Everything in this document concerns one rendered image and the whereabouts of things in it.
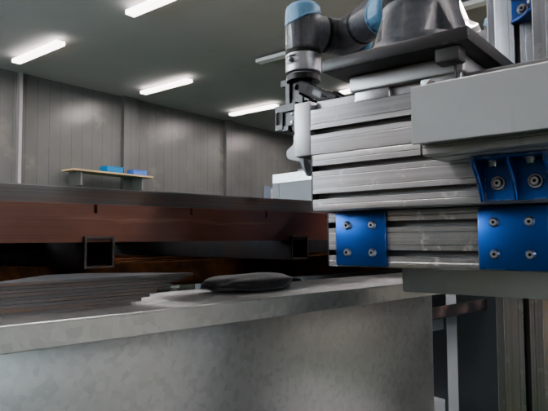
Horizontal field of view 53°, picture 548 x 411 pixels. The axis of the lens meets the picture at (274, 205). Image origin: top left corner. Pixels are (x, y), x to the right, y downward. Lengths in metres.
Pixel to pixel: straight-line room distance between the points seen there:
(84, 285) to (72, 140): 9.31
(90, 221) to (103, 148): 9.46
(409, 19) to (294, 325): 0.61
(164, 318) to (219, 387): 0.31
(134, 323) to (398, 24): 0.55
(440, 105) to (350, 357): 0.73
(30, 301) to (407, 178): 0.52
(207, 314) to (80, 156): 9.36
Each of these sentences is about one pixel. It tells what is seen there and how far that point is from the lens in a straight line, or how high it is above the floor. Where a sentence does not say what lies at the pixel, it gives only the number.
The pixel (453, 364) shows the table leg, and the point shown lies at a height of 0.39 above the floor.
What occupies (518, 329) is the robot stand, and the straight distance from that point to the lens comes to 1.02.
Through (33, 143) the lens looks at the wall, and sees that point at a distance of 9.70.
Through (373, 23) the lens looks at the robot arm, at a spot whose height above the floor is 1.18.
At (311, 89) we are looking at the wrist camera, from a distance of 1.15.
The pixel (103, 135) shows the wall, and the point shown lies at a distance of 10.41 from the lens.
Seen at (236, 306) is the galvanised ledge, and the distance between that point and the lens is 0.81.
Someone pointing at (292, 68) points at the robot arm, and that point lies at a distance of 1.18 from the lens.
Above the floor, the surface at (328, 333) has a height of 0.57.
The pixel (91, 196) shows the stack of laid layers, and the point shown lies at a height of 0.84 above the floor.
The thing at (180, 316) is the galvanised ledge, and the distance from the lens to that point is 0.76.
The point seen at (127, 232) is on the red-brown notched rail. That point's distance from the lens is 0.94.
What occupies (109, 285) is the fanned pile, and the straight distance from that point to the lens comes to 0.79.
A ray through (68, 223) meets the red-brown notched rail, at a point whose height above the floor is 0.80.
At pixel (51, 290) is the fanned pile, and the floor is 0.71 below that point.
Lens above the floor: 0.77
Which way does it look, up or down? 3 degrees up
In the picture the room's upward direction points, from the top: straight up
